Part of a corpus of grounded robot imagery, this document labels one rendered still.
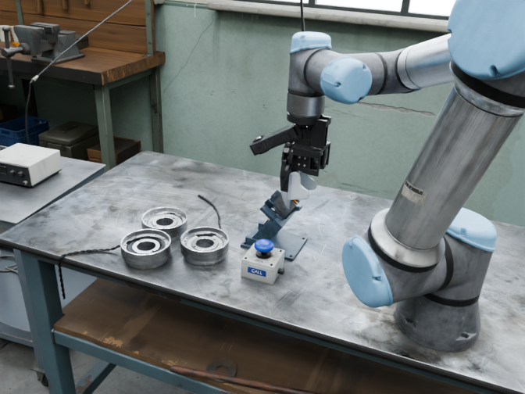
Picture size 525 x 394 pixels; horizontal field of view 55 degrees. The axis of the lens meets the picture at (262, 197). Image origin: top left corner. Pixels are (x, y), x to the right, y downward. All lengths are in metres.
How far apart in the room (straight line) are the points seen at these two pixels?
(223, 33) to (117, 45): 0.60
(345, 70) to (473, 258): 0.37
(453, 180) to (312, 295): 0.45
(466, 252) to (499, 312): 0.26
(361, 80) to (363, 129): 1.72
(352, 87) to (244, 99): 1.90
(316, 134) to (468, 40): 0.49
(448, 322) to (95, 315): 0.86
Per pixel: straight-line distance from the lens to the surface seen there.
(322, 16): 2.44
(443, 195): 0.69
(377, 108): 2.55
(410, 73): 0.90
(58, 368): 1.48
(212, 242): 1.12
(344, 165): 2.67
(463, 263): 0.87
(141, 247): 1.13
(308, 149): 1.01
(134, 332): 1.32
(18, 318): 1.99
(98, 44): 3.00
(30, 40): 2.57
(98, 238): 1.21
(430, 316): 0.94
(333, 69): 0.87
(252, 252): 1.05
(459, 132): 0.64
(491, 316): 1.09
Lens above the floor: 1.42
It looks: 27 degrees down
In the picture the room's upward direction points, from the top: 3 degrees clockwise
